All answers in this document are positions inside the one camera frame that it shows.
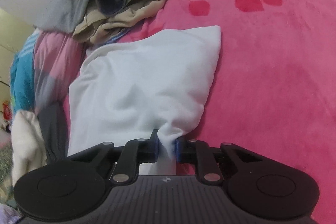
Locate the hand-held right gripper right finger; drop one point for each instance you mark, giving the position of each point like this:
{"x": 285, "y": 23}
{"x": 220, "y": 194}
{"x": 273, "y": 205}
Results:
{"x": 179, "y": 148}

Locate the light grey garment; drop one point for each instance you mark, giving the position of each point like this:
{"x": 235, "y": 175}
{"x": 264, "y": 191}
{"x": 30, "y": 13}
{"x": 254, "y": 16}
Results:
{"x": 60, "y": 14}

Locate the pink floral blanket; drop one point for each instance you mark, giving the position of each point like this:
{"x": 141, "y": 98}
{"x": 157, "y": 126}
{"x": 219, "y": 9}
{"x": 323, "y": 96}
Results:
{"x": 262, "y": 69}

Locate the light blue cloth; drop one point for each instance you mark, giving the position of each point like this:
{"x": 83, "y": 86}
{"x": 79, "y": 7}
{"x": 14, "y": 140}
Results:
{"x": 118, "y": 36}

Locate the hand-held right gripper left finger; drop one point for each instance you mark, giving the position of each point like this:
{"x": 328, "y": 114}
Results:
{"x": 156, "y": 146}

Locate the dark grey cloth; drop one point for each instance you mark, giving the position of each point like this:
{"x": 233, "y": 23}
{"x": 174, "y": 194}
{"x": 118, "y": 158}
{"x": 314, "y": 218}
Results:
{"x": 52, "y": 129}

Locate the cream cloth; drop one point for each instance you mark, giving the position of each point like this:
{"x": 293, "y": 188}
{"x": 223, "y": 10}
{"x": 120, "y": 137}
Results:
{"x": 26, "y": 140}

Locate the white bear-print sweatshirt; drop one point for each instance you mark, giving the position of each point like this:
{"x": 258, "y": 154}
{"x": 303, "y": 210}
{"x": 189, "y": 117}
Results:
{"x": 144, "y": 77}

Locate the pink and blue striped clothes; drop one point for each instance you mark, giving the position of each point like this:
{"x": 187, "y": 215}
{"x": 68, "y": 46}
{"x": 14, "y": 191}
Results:
{"x": 50, "y": 61}

